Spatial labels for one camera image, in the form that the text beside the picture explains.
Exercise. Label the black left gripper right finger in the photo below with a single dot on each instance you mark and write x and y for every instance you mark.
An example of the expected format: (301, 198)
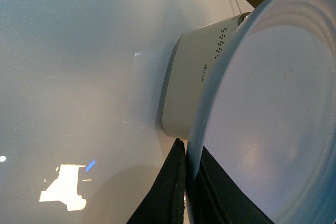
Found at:
(213, 197)

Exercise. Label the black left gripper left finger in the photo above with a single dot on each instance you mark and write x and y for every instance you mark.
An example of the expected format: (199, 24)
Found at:
(164, 203)

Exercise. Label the white round plate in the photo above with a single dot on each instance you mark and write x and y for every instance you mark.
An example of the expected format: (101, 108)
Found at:
(267, 111)

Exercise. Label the cream chrome two-slot toaster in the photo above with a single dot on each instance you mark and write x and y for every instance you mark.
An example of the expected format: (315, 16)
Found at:
(190, 64)

